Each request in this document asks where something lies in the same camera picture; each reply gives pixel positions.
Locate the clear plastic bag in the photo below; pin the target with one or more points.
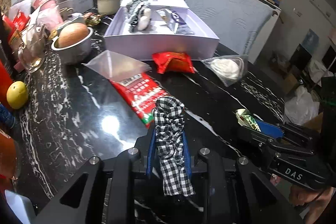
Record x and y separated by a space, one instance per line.
116 67

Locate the black white checkered cloth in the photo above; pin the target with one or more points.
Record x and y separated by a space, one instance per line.
169 123

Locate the near light blue chair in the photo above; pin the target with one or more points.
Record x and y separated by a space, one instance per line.
236 23

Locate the person's right hand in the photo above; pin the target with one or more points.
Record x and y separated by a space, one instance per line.
317 201

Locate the white plastic bag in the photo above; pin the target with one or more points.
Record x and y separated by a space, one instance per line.
301 108

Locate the red cylindrical can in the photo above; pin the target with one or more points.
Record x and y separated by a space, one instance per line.
5 82

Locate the lavender open gift box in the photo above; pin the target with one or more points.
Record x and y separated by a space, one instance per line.
159 38

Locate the small red snack packet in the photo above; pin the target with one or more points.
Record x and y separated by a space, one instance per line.
173 62

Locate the long red seasoning packet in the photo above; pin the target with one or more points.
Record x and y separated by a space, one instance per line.
140 92

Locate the steel bowl with bread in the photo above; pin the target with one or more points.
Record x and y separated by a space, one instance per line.
73 44

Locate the pink cup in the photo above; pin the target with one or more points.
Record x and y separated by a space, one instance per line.
46 12

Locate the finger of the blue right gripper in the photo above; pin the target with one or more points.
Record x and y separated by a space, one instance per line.
269 129

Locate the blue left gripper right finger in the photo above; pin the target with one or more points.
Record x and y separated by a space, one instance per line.
186 155

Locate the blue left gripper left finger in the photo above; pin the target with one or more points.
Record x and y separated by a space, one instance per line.
151 152

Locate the glass mug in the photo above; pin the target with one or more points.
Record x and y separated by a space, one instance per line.
31 52

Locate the yellow lemon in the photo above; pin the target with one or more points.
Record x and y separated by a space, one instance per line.
17 95

